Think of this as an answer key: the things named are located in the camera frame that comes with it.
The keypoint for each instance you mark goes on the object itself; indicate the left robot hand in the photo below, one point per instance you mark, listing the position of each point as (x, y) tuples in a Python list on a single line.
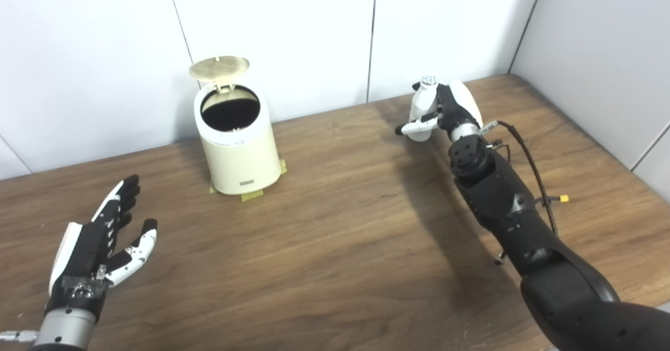
[(86, 246)]

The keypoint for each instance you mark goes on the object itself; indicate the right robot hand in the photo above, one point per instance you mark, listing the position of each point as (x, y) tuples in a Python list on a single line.
[(463, 105)]

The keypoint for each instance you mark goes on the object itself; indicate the small white plastic bottle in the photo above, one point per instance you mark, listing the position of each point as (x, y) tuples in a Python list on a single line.
[(421, 105)]

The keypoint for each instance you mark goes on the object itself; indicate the round cream bin lid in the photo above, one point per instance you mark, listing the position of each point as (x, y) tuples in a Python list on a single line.
[(220, 67)]

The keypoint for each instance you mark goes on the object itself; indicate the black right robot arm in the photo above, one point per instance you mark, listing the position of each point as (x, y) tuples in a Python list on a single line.
[(507, 199)]

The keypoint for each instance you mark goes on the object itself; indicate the cream-colored bin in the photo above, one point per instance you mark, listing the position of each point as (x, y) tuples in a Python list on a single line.
[(243, 157)]

